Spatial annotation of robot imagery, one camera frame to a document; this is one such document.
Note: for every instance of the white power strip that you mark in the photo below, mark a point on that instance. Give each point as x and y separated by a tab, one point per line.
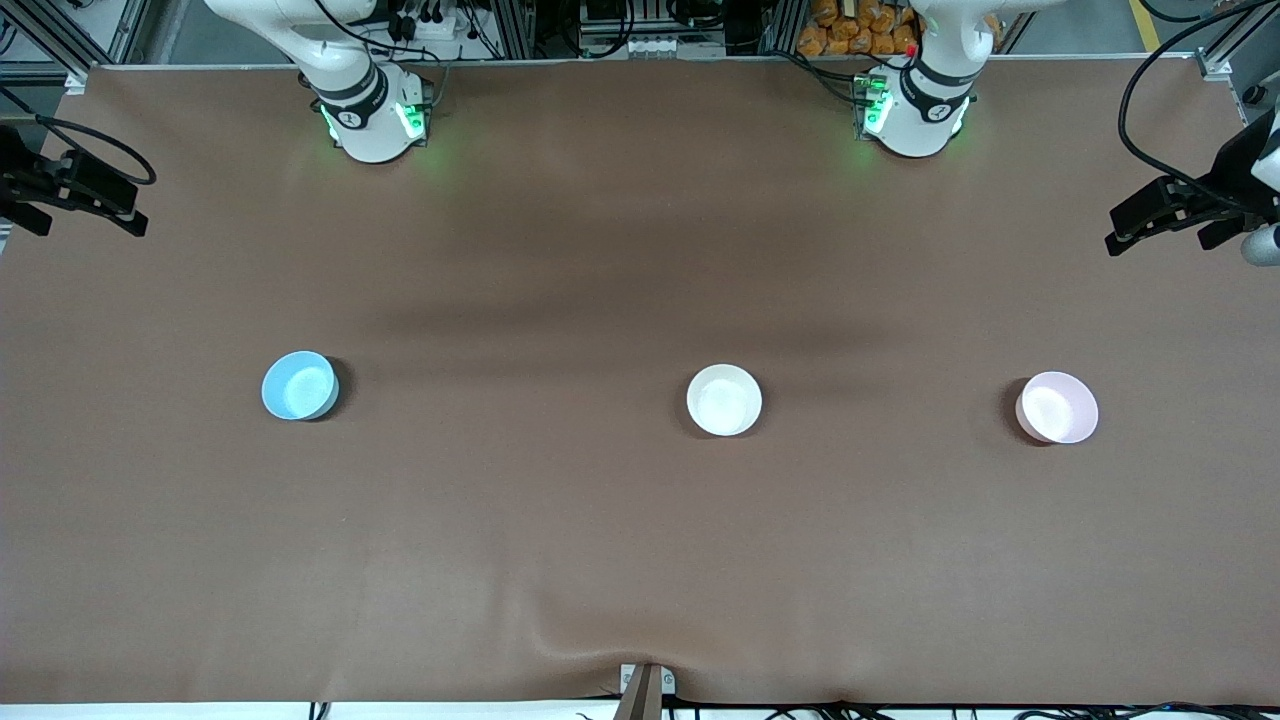
430	27

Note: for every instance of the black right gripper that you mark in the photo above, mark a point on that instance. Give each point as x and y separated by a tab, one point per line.
12	172

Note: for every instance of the brown table cloth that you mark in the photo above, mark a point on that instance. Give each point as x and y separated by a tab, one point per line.
600	550

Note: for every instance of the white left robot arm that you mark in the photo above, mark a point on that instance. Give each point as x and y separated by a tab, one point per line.
915	125

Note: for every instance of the pink bowl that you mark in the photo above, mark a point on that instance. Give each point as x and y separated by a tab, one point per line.
1058	408

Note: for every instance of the dark slanted post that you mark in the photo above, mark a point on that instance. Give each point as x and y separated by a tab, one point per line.
640	700

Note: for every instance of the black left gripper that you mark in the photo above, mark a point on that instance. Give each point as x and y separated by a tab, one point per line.
1232	168

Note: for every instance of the aluminium frame rail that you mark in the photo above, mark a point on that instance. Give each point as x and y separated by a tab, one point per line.
1240	75
60	35

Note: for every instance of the orange items crate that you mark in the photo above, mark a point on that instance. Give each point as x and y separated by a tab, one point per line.
850	30

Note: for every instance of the white bowl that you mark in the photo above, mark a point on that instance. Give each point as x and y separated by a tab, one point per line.
724	401

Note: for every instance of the grey metal bracket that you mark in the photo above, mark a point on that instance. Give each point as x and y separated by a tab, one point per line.
668	682

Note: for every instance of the light blue bowl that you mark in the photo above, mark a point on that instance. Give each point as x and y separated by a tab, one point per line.
298	388

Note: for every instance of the grey socket strip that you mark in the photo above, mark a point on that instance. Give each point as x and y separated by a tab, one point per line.
640	46

